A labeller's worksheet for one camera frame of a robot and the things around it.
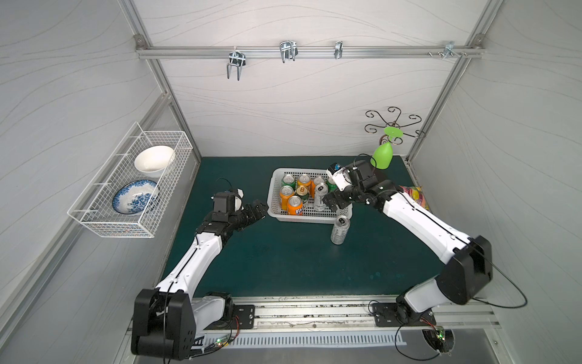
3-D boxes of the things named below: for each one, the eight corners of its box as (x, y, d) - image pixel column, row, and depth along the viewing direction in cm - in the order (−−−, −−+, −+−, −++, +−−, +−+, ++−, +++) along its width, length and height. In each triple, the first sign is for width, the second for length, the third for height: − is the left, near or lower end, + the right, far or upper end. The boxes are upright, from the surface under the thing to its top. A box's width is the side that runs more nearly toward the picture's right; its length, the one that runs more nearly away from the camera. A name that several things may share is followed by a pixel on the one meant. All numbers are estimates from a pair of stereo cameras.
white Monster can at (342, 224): (331, 245, 92) (336, 228, 81) (330, 233, 95) (334, 215, 84) (345, 245, 92) (351, 228, 81) (343, 233, 95) (349, 215, 84)
